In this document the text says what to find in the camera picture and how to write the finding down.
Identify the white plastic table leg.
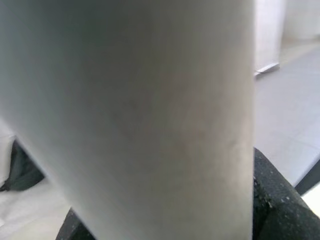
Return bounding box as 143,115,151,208
0,0,257,240

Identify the black floor bag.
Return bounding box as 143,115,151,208
0,138,46,193

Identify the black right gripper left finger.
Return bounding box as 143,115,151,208
55,207,97,240

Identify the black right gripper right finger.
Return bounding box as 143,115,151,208
252,146,320,240

